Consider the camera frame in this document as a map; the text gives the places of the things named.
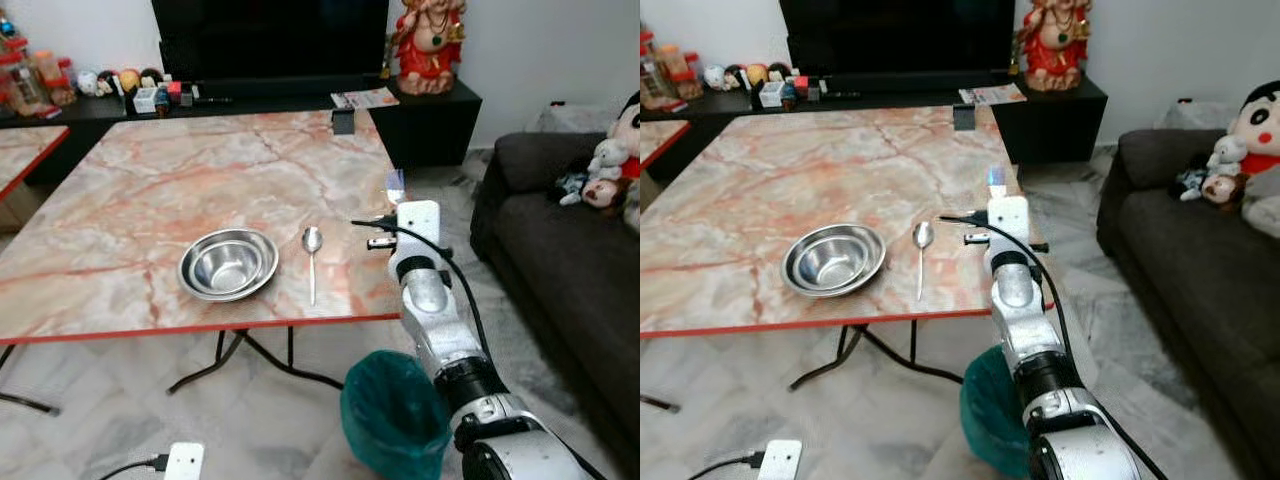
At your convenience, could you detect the black tv cabinet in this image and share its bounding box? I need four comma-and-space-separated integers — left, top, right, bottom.
0, 78, 484, 187
640, 74, 1110, 167

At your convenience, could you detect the printed paper leaflet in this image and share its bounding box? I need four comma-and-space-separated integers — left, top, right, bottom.
330, 87, 402, 110
957, 84, 1029, 107

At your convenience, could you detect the stainless steel spoon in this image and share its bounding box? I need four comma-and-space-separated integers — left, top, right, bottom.
302, 226, 324, 307
912, 221, 935, 302

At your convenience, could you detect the red and gold statue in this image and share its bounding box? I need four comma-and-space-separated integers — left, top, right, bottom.
1014, 0, 1092, 94
391, 0, 468, 97

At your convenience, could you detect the black television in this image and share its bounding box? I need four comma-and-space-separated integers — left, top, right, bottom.
779, 0, 1018, 78
151, 0, 392, 83

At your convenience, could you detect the stainless steel bowl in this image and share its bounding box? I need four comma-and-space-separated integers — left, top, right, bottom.
781, 223, 888, 299
178, 228, 281, 303

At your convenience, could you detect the grey plastic bag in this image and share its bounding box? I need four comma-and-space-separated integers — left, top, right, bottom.
1158, 99, 1243, 133
538, 104, 603, 137

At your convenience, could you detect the dark grey sofa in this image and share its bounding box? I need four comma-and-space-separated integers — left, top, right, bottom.
469, 130, 641, 473
1096, 127, 1280, 433

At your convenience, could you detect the small brown plush toy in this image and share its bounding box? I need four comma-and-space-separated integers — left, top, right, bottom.
581, 177, 627, 212
1199, 172, 1247, 210

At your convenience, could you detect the small white plush toy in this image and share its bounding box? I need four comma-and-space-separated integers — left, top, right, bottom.
1206, 134, 1250, 180
589, 138, 630, 182

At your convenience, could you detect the green plastic trash bin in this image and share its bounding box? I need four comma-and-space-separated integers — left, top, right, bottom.
340, 349, 454, 480
960, 345, 1037, 480

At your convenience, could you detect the large cartoon boy plush doll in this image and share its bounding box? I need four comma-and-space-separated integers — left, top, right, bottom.
1227, 80, 1280, 240
608, 90, 641, 233

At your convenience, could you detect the clear jar with red lid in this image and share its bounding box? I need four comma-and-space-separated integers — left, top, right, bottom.
2, 48, 51, 117
640, 45, 681, 111

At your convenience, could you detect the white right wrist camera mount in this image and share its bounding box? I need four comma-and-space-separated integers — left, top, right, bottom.
987, 196, 1032, 257
397, 200, 444, 263

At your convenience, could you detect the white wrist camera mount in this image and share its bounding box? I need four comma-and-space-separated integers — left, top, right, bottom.
987, 196, 1032, 257
397, 200, 444, 263
757, 439, 804, 480
164, 442, 205, 480

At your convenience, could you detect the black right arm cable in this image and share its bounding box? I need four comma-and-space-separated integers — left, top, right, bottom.
350, 218, 493, 363
938, 212, 1169, 480

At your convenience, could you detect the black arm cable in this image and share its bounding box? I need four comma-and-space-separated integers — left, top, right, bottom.
98, 454, 170, 480
688, 452, 763, 480
938, 212, 1169, 480
350, 218, 493, 363

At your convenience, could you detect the black metal table leg frame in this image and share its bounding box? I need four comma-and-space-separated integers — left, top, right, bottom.
640, 321, 967, 414
0, 327, 347, 417

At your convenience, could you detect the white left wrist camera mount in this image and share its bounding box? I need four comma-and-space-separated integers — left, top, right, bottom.
757, 439, 804, 480
164, 442, 205, 480

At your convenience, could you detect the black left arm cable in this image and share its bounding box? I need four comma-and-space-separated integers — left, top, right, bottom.
688, 452, 763, 480
98, 454, 170, 480

